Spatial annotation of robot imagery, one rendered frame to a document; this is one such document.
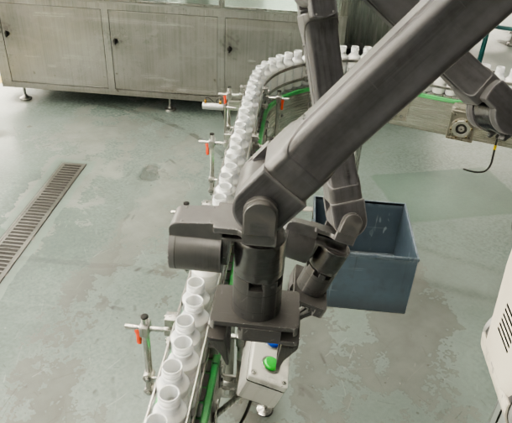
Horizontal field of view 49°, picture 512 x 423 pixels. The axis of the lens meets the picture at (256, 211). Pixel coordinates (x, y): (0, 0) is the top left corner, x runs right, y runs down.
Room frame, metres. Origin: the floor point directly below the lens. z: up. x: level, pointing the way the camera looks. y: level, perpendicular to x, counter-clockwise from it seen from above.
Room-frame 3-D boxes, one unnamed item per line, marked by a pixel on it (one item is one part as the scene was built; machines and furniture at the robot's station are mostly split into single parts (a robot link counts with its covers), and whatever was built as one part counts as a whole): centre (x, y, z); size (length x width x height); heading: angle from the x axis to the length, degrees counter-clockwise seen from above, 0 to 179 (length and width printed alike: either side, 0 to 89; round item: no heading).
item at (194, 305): (0.86, 0.12, 1.08); 0.06 x 0.06 x 0.17
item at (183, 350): (0.74, 0.12, 1.08); 0.06 x 0.06 x 0.17
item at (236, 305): (0.50, -0.01, 1.51); 0.10 x 0.07 x 0.07; 86
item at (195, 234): (0.50, 0.03, 1.60); 0.12 x 0.09 x 0.12; 87
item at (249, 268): (0.50, 0.00, 1.57); 0.07 x 0.06 x 0.07; 87
